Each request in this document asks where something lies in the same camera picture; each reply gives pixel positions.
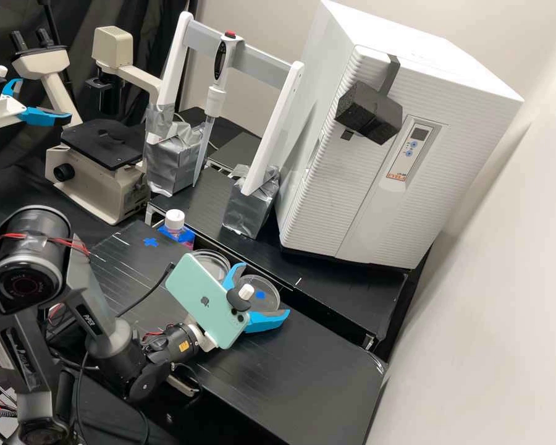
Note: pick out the white pipette stand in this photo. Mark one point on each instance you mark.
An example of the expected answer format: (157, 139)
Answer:
(268, 148)

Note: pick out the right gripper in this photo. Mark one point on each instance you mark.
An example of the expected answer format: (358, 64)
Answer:
(205, 339)

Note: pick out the petri dish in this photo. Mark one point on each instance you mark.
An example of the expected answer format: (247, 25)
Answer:
(261, 289)
(213, 263)

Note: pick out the white incubator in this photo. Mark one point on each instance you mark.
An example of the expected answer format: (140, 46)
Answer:
(343, 32)

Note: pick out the cream microscope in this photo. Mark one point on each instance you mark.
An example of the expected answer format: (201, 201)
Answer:
(97, 181)

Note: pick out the black tray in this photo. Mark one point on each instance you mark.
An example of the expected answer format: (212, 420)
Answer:
(236, 150)

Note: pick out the right wrist camera phone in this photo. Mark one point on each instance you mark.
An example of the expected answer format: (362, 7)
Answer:
(199, 296)

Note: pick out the black platform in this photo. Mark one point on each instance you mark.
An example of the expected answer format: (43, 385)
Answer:
(324, 287)
(192, 118)
(278, 371)

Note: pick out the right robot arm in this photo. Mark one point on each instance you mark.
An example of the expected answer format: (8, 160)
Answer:
(32, 259)

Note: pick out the small bottle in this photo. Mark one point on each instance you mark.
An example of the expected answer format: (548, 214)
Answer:
(174, 221)

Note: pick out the incubator door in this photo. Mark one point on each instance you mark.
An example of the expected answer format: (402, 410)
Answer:
(375, 204)

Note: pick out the pipette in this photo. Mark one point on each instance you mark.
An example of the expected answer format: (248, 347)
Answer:
(218, 92)

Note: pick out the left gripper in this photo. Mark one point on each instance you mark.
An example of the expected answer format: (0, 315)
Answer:
(0, 111)

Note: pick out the blue bottle holder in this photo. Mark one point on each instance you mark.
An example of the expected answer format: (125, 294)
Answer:
(187, 238)

